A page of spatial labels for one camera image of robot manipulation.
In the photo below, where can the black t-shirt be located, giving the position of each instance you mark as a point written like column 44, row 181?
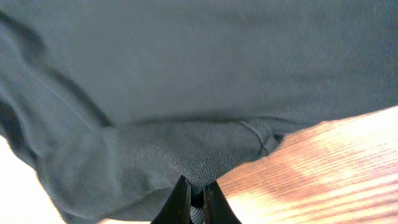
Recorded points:
column 111, row 101

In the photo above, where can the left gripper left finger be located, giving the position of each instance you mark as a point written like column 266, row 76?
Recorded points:
column 176, row 209

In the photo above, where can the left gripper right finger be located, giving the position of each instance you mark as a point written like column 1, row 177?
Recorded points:
column 216, row 206

